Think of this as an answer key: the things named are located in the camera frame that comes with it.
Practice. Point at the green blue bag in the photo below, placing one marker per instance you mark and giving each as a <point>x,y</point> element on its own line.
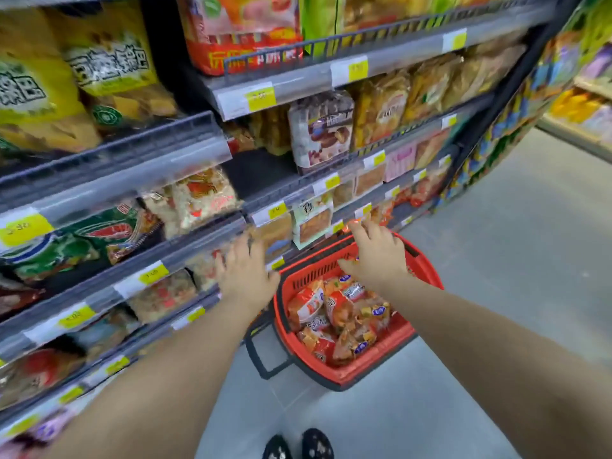
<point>43,255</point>

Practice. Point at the yellow brown bread bag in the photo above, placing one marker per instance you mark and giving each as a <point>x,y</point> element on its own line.
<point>483,71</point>
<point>382,109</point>
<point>430,88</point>

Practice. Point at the person's left forearm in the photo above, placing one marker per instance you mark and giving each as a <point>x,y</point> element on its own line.
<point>167,387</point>

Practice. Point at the small red bag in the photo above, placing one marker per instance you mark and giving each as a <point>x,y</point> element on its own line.
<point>240,139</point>

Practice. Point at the pile of orange packets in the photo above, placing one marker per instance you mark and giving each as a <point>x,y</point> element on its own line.
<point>334,320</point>

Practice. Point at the person's right hand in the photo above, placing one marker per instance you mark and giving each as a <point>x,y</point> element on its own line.
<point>380,258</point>

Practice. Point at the red plastic shopping basket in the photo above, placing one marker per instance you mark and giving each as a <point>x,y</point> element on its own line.
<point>344,375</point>

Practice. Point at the green shrimp print bag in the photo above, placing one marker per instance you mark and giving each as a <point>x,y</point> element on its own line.
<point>115,231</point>

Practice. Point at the row of yellow snack packets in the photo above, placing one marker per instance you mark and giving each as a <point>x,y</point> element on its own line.
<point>110,66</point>

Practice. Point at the assorted colourful background goods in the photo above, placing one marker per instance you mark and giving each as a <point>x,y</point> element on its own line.
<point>583,100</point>

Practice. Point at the tan pastry pack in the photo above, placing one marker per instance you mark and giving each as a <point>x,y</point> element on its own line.
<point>271,231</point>

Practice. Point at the red yellow multipack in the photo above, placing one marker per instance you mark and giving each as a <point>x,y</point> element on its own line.
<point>239,38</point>

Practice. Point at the white green pastry pack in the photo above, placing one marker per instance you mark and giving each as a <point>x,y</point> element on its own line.
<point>313,224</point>

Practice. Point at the grey store shelving unit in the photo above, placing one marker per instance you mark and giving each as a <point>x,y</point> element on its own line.
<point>143,172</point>

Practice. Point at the row of red orange bags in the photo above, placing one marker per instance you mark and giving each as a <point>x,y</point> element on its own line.
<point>425,191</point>

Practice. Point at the pale prawn cracker bag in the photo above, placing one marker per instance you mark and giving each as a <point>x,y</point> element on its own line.
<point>205,198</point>
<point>160,212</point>

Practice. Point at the green yellow bag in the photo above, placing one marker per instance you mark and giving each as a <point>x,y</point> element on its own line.
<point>363,11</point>

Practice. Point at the orange bread pack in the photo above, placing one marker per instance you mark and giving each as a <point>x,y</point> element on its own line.
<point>430,149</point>

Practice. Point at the person's right forearm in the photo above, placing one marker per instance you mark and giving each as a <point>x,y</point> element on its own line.
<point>516,368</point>

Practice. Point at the chocolate pie pack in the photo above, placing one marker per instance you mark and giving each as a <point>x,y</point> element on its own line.
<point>320,133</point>

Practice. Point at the clear window pastry pack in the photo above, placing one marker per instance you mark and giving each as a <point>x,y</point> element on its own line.
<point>370,180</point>
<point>343,193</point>

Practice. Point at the person's left hand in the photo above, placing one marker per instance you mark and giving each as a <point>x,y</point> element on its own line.
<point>248,282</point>

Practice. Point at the black slipper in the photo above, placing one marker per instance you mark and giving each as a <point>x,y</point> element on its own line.
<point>277,448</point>
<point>318,444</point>

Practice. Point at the orange bag blue badge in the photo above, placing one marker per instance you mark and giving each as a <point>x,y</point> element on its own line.
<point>38,377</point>

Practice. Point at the pink wafer pack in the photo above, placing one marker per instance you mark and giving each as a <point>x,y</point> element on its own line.
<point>400,162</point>

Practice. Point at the pale red noodle bag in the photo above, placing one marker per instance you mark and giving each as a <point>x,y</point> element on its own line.
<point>162,296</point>
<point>204,272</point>

